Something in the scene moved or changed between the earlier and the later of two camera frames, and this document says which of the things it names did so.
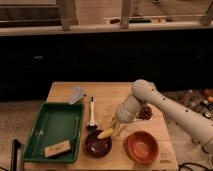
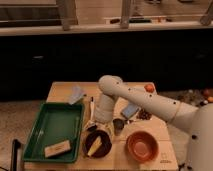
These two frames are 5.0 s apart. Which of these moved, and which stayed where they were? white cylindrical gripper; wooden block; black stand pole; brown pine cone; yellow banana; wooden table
Moved: white cylindrical gripper; yellow banana
Stayed: black stand pole; brown pine cone; wooden table; wooden block
